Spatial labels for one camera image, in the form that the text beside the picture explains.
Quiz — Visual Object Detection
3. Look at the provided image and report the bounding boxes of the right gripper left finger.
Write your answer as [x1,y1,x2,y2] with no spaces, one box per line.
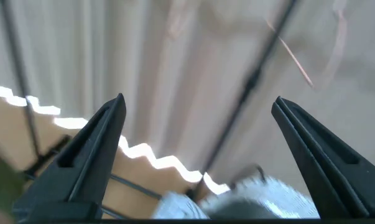
[12,92,127,220]

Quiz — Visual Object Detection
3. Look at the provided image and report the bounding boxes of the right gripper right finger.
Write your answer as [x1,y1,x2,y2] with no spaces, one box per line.
[271,95,375,218]

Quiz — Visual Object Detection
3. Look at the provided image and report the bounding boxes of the green printed shirt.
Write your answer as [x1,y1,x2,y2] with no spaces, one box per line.
[0,146,25,215]

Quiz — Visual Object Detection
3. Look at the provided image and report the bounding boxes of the white laundry basket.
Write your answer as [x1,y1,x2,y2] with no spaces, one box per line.
[199,164,320,220]

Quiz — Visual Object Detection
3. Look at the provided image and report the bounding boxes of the black clothes rack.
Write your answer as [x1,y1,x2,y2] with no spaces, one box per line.
[0,0,300,220]

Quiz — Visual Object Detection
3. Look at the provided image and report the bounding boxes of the pale grey shorts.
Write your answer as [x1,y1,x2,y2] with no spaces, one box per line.
[151,191,210,220]

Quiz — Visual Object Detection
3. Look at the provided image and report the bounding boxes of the beige curtain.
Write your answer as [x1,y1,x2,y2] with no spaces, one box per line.
[0,0,375,194]

